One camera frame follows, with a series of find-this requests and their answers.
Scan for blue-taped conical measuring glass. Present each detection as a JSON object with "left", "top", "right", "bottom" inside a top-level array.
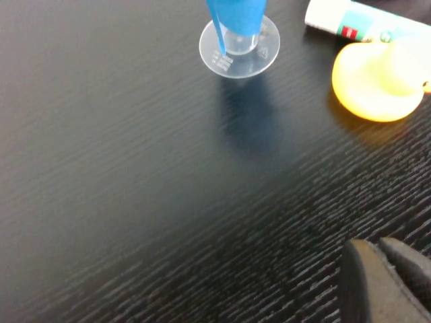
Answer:
[{"left": 198, "top": 0, "right": 281, "bottom": 79}]

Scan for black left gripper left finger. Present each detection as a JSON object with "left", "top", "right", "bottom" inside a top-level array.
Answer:
[{"left": 338, "top": 239, "right": 431, "bottom": 323}]

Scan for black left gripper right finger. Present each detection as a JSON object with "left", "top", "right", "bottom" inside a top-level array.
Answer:
[{"left": 380, "top": 237, "right": 431, "bottom": 303}]

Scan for white green glue stick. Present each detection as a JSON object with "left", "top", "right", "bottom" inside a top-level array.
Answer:
[{"left": 304, "top": 0, "right": 431, "bottom": 44}]

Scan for yellow rubber duck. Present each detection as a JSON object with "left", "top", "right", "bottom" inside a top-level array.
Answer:
[{"left": 331, "top": 35, "right": 431, "bottom": 122}]

